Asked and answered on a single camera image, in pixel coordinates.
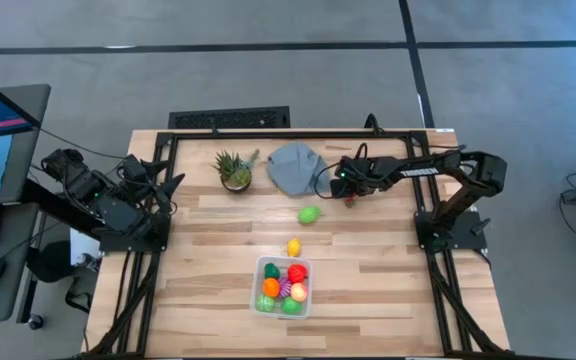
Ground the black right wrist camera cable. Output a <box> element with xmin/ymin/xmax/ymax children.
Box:
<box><xmin>313</xmin><ymin>141</ymin><xmax>370</xmax><ymax>202</ymax></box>

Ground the black floor vent grille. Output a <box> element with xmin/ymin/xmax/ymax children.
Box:
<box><xmin>167</xmin><ymin>105</ymin><xmax>292</xmax><ymax>130</ymax></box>

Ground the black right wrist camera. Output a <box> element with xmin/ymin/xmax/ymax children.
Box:
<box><xmin>329</xmin><ymin>177</ymin><xmax>352</xmax><ymax>200</ymax></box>

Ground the grey cloth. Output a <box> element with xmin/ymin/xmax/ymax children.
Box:
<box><xmin>266</xmin><ymin>143</ymin><xmax>335</xmax><ymax>197</ymax></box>

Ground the peach coloured toy peach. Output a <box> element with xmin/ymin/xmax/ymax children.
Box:
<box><xmin>290</xmin><ymin>282</ymin><xmax>310</xmax><ymax>303</ymax></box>

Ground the grey desk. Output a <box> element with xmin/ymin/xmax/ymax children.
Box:
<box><xmin>0</xmin><ymin>83</ymin><xmax>53</xmax><ymax>326</ymax></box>

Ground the clear plastic tupperware container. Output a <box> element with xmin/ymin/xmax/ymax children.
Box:
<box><xmin>250</xmin><ymin>254</ymin><xmax>315</xmax><ymax>321</ymax></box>

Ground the black aluminium table frame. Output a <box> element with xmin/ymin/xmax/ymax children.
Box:
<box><xmin>80</xmin><ymin>128</ymin><xmax>514</xmax><ymax>359</ymax></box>

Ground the bright green toy fruit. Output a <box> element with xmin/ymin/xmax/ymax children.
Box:
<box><xmin>281</xmin><ymin>296</ymin><xmax>304</xmax><ymax>316</ymax></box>

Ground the small potted succulent plant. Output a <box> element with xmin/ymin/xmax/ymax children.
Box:
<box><xmin>212</xmin><ymin>148</ymin><xmax>262</xmax><ymax>194</ymax></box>

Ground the thin black floor cable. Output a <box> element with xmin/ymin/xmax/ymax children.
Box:
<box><xmin>37</xmin><ymin>126</ymin><xmax>128</xmax><ymax>162</ymax></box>

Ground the red toy bell pepper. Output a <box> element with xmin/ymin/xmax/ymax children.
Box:
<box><xmin>287</xmin><ymin>263</ymin><xmax>310</xmax><ymax>285</ymax></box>

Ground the light green round toy fruit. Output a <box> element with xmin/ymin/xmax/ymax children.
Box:
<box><xmin>255</xmin><ymin>293</ymin><xmax>276</xmax><ymax>314</ymax></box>

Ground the black diagonal support bar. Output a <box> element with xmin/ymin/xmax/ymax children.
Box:
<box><xmin>20</xmin><ymin>178</ymin><xmax>107</xmax><ymax>239</ymax></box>

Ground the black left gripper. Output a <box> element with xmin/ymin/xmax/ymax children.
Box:
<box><xmin>119</xmin><ymin>153</ymin><xmax>187</xmax><ymax>201</ymax></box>

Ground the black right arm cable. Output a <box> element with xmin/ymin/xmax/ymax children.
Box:
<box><xmin>364</xmin><ymin>113</ymin><xmax>469</xmax><ymax>151</ymax></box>

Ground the black rounded bag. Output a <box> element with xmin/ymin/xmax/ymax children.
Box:
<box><xmin>26</xmin><ymin>239</ymin><xmax>75</xmax><ymax>284</ymax></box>

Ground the orange toy orange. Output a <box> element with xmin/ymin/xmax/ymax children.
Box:
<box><xmin>262</xmin><ymin>278</ymin><xmax>282</xmax><ymax>299</ymax></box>

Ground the green oval toy fruit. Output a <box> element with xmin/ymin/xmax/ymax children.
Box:
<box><xmin>296</xmin><ymin>205</ymin><xmax>325</xmax><ymax>225</ymax></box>

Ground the white paper sheet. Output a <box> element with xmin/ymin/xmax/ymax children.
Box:
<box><xmin>69</xmin><ymin>229</ymin><xmax>103</xmax><ymax>267</ymax></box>

